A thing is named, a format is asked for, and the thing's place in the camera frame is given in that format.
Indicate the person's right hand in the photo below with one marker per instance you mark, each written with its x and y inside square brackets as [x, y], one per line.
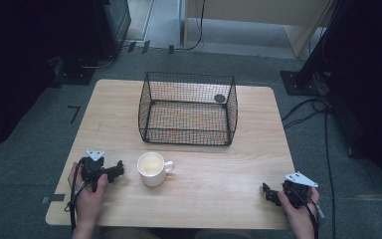
[300, 217]

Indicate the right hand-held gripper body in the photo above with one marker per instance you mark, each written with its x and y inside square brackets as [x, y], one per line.
[297, 192]

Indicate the grey tape strip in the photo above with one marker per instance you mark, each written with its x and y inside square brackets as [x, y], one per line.
[53, 198]

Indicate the person's left hand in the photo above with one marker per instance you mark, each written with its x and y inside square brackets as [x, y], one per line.
[88, 202]

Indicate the light wooden partition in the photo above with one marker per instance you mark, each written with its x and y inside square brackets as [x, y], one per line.
[262, 11]

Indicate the dark cabinet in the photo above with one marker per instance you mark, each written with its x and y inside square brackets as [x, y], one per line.
[114, 23]

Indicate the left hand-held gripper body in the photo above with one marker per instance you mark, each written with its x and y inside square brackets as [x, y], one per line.
[91, 167]

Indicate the black stand foot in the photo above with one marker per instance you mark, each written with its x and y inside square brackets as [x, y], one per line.
[74, 73]

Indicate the white cup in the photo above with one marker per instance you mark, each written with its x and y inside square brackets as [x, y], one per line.
[151, 169]

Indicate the black stand base plate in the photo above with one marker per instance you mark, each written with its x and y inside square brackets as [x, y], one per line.
[295, 83]

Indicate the round black tag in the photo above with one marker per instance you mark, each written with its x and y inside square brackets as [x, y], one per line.
[219, 98]

